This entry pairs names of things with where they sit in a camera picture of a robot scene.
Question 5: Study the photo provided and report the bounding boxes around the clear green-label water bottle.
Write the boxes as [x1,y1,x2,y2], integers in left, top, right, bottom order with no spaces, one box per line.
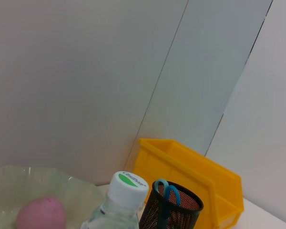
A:
[80,170,150,229]

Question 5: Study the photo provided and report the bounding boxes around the blue scissors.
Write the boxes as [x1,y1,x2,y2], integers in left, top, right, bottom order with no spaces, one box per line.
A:
[153,178,182,207]

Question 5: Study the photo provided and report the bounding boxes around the pink peach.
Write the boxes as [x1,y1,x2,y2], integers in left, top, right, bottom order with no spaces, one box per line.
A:
[15,197,67,229]

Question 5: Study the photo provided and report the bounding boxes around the black mesh pen cup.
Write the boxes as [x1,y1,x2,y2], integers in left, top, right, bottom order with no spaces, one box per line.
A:
[138,180,204,229]

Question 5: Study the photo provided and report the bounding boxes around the translucent green fruit bowl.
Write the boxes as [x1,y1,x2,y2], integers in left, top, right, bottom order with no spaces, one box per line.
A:
[0,165,105,229]

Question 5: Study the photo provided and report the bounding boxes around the yellow plastic bin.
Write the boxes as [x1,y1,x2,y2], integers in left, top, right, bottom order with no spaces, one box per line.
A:
[133,138,245,229]

